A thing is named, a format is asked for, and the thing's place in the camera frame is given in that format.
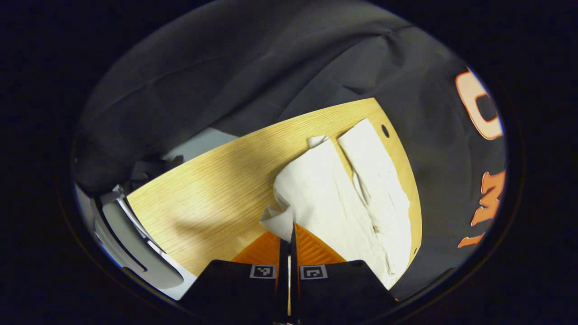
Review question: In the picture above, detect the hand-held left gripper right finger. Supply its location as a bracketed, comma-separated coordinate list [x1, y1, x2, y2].
[290, 223, 398, 325]

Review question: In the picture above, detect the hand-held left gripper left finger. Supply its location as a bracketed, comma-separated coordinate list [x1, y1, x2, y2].
[181, 231, 290, 325]

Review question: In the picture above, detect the white curved plastic object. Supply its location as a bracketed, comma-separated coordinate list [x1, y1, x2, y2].
[93, 184, 198, 301]

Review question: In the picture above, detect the dark crumpled object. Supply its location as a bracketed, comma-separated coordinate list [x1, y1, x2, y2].
[129, 155, 185, 192]

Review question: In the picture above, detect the black backdrop cloth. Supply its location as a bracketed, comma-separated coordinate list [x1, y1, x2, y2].
[71, 0, 507, 301]

